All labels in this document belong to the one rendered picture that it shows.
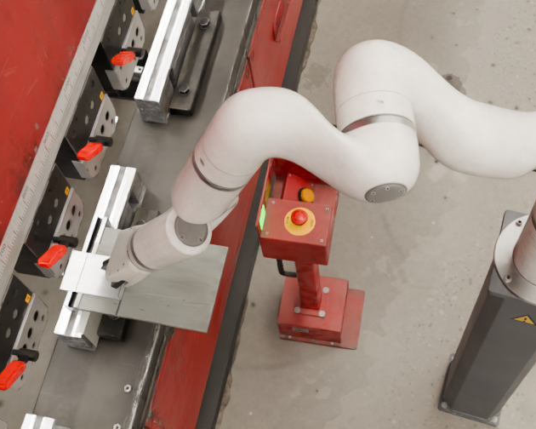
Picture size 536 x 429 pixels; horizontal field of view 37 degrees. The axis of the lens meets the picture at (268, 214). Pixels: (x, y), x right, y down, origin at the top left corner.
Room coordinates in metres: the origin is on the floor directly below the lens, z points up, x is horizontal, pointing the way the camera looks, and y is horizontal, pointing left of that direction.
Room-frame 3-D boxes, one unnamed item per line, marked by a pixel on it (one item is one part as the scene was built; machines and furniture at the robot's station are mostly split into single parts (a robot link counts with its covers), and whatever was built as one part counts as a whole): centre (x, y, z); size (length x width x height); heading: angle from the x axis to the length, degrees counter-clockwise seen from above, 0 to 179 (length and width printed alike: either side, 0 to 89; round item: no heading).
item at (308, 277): (0.86, -0.08, 0.39); 0.05 x 0.05 x 0.54; 69
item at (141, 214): (0.72, 0.31, 0.89); 0.30 x 0.05 x 0.03; 157
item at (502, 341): (0.51, -0.50, 0.50); 0.18 x 0.18 x 1.00; 61
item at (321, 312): (0.86, -0.08, 0.13); 0.10 x 0.10 x 0.01; 69
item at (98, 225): (0.72, 0.38, 0.99); 0.20 x 0.03 x 0.03; 157
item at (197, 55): (1.24, 0.09, 0.89); 0.30 x 0.05 x 0.03; 157
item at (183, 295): (0.65, 0.25, 1.00); 0.26 x 0.18 x 0.01; 67
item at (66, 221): (0.68, 0.39, 1.26); 0.15 x 0.09 x 0.17; 157
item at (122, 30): (1.05, 0.23, 1.26); 0.15 x 0.09 x 0.17; 157
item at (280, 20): (1.59, -0.16, 0.59); 0.15 x 0.02 x 0.07; 157
